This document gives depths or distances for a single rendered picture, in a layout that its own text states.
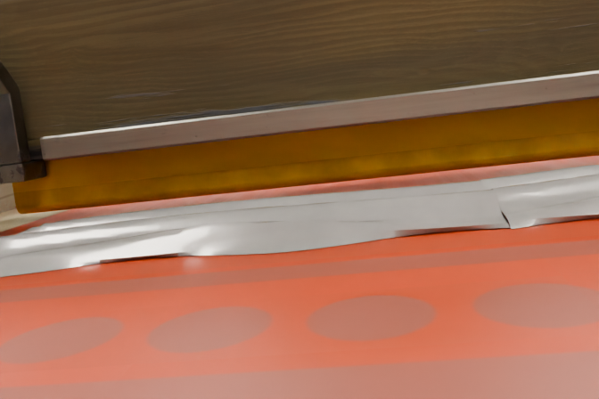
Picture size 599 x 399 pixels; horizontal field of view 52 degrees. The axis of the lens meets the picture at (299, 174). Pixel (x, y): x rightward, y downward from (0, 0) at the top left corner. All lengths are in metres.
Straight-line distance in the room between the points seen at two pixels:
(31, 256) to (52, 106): 0.10
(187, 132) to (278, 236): 0.09
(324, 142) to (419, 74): 0.05
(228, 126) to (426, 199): 0.10
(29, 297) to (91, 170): 0.14
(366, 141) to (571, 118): 0.08
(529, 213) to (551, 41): 0.10
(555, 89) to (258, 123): 0.11
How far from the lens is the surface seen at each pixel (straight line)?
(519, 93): 0.25
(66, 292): 0.16
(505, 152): 0.27
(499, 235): 0.17
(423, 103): 0.24
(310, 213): 0.19
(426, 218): 0.18
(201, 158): 0.28
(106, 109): 0.28
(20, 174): 0.29
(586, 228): 0.17
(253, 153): 0.27
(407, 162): 0.27
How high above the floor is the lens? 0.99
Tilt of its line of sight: 6 degrees down
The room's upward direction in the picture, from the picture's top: 7 degrees counter-clockwise
